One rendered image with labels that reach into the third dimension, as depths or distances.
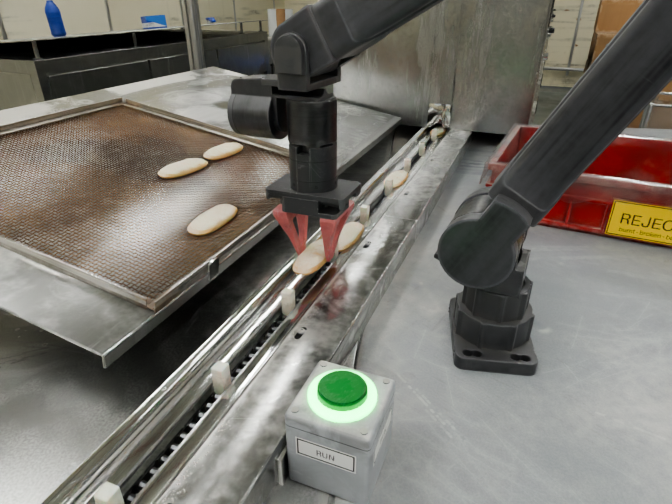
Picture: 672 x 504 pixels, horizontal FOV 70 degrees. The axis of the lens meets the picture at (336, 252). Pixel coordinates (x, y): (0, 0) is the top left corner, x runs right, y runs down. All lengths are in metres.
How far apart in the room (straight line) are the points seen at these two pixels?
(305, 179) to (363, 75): 0.86
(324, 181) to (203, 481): 0.33
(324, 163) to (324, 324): 0.18
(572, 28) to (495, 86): 6.31
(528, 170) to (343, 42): 0.21
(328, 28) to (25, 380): 0.48
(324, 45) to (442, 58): 0.84
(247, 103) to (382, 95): 0.83
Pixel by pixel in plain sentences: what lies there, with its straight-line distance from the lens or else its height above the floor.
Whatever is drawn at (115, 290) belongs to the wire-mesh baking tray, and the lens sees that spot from 0.56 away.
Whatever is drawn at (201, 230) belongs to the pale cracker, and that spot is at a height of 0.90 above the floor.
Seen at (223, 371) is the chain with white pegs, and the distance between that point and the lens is 0.48.
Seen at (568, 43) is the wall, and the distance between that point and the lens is 7.63.
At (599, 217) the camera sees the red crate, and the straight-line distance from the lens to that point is 0.91.
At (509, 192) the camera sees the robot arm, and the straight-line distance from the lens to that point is 0.49.
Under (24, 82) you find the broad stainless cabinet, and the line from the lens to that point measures 2.48.
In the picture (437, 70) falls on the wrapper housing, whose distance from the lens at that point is 1.34.
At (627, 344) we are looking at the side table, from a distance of 0.66.
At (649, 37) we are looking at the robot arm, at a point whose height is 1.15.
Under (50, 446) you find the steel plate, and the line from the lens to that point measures 0.53.
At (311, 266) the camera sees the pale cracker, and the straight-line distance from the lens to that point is 0.60.
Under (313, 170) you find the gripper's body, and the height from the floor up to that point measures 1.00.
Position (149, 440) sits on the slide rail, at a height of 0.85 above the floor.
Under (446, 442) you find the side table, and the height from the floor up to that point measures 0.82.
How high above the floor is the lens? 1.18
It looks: 28 degrees down
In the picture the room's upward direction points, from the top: straight up
